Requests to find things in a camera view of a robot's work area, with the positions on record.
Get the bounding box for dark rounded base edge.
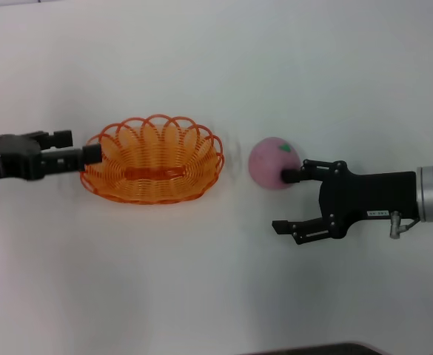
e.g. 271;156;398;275
238;341;384;355

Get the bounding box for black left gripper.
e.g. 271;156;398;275
0;129;104;184

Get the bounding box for orange plastic wire basket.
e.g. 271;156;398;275
79;114;226;206

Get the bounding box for pink foam peach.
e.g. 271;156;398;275
248;136;302;191

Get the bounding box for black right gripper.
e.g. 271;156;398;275
272;158;419;246

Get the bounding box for silver cable connector plug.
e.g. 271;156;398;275
389;210;421;240

